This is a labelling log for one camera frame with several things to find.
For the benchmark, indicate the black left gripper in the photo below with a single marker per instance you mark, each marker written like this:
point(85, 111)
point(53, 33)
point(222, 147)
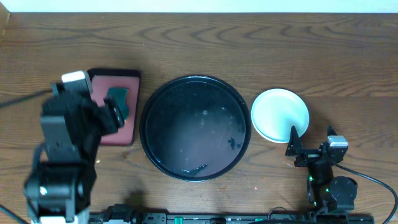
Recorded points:
point(109, 112)

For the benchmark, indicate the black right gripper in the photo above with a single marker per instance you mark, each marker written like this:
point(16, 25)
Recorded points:
point(295, 144)

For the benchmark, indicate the green plate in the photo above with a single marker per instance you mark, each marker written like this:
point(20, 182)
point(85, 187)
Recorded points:
point(275, 111)

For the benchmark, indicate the green yellow sponge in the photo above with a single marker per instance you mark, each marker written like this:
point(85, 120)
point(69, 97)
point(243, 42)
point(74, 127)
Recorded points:
point(119, 95)

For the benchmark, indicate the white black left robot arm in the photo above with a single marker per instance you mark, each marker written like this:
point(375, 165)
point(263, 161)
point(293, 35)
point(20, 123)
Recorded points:
point(63, 168)

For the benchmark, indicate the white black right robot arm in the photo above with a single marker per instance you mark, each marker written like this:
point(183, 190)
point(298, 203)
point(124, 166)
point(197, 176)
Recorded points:
point(329, 194)

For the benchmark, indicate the black rectangular water tray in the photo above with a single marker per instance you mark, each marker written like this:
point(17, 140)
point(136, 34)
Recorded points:
point(123, 86)

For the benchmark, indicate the round black tray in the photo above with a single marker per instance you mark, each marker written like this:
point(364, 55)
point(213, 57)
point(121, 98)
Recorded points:
point(195, 128)

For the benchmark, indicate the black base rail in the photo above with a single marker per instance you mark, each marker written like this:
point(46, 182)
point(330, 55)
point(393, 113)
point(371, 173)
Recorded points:
point(126, 214)

